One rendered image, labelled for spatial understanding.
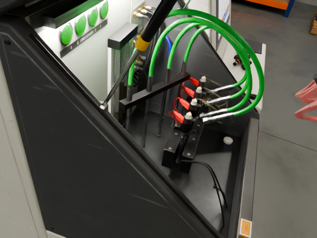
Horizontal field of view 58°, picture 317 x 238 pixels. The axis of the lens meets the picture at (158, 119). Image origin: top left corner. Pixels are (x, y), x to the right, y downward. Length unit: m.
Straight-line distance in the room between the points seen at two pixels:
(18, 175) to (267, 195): 1.81
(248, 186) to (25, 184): 0.65
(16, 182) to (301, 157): 2.31
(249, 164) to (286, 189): 1.38
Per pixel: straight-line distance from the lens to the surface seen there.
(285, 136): 2.87
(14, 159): 0.78
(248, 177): 0.99
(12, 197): 0.95
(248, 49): 0.76
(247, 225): 0.87
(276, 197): 2.31
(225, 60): 1.56
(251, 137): 1.14
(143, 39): 0.44
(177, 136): 1.00
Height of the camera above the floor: 1.65
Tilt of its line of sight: 39 degrees down
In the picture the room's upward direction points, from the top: 8 degrees clockwise
